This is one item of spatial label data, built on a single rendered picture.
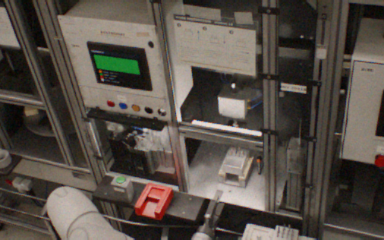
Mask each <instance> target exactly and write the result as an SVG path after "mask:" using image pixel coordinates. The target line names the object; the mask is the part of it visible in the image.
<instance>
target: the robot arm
mask: <svg viewBox="0 0 384 240"><path fill-rule="evenodd" d="M223 192H224V191H220V190H217V191H216V193H215V196H214V198H212V199H211V201H210V204H209V206H208V209H207V211H206V214H205V215H204V219H205V220H204V226H199V227H198V229H197V233H194V234H193V237H192V239H191V240H213V237H214V235H215V233H214V231H215V230H216V227H217V226H218V224H219V217H220V214H221V212H222V210H223V208H224V206H225V204H222V203H219V201H220V199H221V197H222V194H223ZM47 210H48V215H49V218H50V220H51V221H52V224H53V226H54V227H55V229H56V231H57V233H58V234H59V236H60V237H61V239H62V240H136V239H132V238H131V237H129V236H127V235H125V234H124V233H123V232H117V231H116V230H114V229H113V228H112V226H111V225H110V224H109V223H108V222H107V221H106V220H105V219H104V218H103V217H102V215H101V214H100V212H99V211H98V210H97V209H96V207H95V205H94V203H92V202H91V201H90V200H89V199H88V197H87V196H85V195H84V194H83V193H82V192H81V191H79V190H77V189H76V188H70V187H62V188H56V189H55V190H54V191H53V192H52V193H51V194H50V195H49V197H48V201H47ZM214 215H215V216H214Z"/></svg>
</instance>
